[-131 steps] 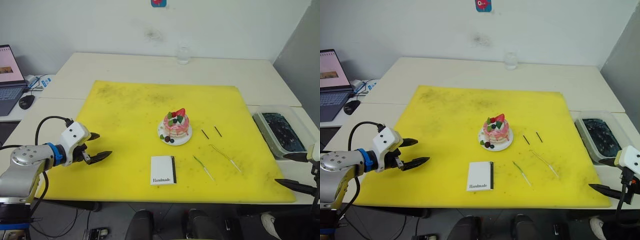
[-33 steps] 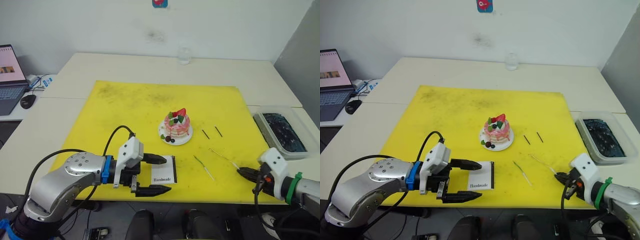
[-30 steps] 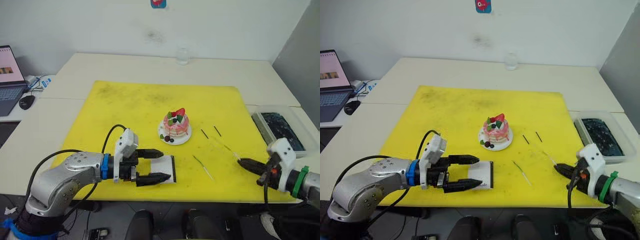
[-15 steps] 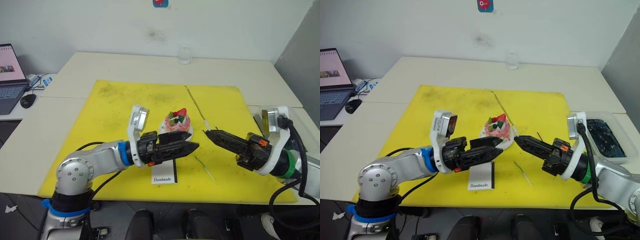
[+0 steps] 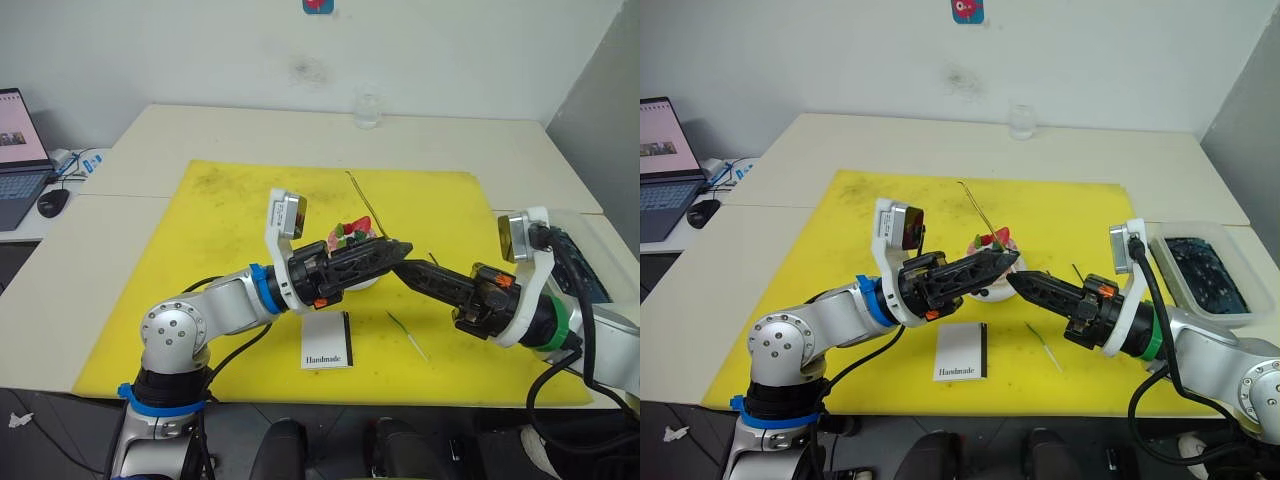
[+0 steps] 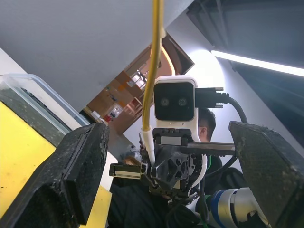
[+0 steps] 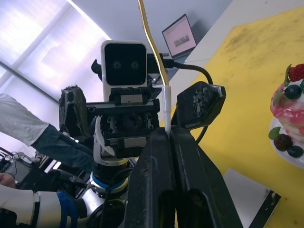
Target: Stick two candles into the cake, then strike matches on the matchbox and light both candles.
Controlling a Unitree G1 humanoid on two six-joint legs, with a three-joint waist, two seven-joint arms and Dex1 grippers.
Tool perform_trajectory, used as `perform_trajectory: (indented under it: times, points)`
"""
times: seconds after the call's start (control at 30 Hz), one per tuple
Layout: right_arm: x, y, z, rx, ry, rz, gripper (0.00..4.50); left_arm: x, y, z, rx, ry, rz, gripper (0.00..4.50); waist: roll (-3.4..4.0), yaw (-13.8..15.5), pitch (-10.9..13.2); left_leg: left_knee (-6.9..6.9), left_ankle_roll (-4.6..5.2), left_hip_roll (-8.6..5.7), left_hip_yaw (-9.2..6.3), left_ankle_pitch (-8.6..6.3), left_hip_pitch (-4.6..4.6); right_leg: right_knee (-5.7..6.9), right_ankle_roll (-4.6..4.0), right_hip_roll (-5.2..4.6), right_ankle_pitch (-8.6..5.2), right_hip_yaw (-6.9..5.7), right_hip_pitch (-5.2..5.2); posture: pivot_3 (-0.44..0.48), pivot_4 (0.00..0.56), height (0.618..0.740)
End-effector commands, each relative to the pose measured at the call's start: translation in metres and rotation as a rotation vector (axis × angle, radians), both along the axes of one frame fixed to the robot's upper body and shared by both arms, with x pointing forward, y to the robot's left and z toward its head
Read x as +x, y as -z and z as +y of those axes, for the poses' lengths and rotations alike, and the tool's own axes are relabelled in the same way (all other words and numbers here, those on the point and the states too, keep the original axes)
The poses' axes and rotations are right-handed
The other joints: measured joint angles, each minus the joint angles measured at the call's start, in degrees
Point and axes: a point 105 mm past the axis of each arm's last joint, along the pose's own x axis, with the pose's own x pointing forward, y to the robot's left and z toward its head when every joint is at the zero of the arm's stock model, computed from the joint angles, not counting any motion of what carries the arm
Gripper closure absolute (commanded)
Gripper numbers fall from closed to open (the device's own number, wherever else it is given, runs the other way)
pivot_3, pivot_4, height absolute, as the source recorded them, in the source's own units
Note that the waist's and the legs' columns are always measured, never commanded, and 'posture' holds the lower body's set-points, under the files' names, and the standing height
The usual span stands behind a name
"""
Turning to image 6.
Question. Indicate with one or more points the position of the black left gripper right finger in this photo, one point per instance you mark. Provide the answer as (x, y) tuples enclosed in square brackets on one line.
[(268, 166)]

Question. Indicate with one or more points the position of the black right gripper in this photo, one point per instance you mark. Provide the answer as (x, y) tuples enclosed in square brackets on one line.
[(166, 132)]

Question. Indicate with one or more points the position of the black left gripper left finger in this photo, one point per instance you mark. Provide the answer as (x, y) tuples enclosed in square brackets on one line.
[(71, 171)]

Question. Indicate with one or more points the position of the person in dark clothes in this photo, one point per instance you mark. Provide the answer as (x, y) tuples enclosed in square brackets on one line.
[(209, 118)]

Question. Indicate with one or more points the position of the clear plastic container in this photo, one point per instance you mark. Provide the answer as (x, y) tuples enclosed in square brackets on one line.
[(47, 102)]

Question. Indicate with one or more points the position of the white ceiling light strip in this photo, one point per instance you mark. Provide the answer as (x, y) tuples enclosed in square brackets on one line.
[(256, 63)]

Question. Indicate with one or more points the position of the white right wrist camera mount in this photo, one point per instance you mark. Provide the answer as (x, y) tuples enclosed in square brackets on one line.
[(174, 102)]

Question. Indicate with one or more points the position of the wooden doorway frame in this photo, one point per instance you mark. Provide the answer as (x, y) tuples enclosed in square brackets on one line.
[(123, 95)]

